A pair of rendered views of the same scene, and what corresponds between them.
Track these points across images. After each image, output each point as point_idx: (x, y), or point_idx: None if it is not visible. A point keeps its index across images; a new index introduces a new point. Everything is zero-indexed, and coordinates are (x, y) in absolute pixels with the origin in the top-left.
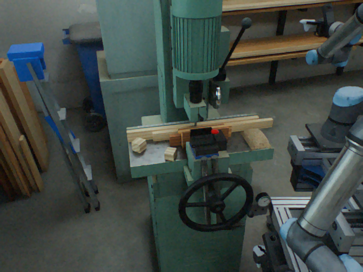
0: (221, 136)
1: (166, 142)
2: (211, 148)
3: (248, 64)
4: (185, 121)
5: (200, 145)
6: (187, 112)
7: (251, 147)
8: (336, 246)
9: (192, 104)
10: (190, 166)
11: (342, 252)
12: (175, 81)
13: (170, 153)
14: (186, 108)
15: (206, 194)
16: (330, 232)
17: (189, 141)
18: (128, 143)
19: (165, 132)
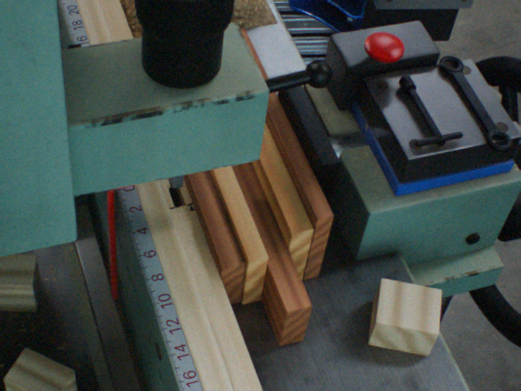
0: (399, 36)
1: (261, 368)
2: (486, 81)
3: None
4: (141, 228)
5: (489, 116)
6: (173, 165)
7: (263, 19)
8: (458, 5)
9: (225, 81)
10: (466, 230)
11: (442, 13)
12: (54, 103)
13: (432, 303)
14: (158, 153)
15: None
16: (419, 4)
17: (369, 198)
18: None
19: (243, 346)
